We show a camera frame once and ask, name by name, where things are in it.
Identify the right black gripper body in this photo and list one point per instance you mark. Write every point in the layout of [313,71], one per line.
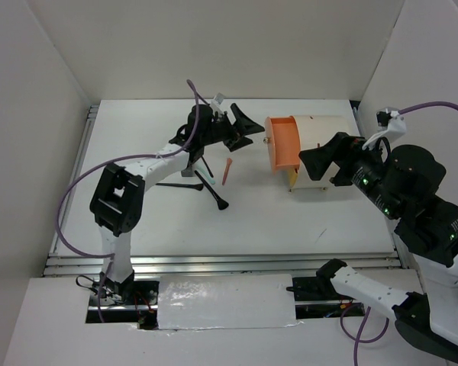
[356,164]

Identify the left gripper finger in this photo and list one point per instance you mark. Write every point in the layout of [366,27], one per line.
[243,124]
[236,143]

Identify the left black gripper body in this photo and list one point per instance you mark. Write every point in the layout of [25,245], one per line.
[222,130]

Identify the yellow drawer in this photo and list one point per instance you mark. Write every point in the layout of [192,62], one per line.
[292,177]

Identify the orange top drawer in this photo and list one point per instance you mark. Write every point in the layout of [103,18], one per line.
[283,143]

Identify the teal makeup spatula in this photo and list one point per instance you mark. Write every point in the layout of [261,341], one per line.
[206,175]

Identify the dark grey rectangular makeup box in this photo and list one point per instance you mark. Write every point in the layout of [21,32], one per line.
[188,172]

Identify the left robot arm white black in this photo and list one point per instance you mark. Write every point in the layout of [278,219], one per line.
[118,200]

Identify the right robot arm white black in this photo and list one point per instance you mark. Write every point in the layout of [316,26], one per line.
[402,183]

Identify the coral orange makeup applicator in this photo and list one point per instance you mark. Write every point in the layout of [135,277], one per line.
[226,170]

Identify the thin black eyeliner stick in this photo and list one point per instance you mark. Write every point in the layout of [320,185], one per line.
[207,168]

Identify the black brush lying horizontal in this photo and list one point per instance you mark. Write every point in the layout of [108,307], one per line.
[197,187]

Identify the black brush lying diagonal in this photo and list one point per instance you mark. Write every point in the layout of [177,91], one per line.
[221,203]

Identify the white cover sheet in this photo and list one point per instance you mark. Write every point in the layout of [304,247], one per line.
[251,301]

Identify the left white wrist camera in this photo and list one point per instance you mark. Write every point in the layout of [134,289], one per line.
[216,103]

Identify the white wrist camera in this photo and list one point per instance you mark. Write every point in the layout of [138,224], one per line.
[216,103]
[391,126]

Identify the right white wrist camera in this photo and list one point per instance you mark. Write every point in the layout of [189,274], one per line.
[391,126]

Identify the aluminium rail frame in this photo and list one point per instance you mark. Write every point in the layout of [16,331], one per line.
[266,228]

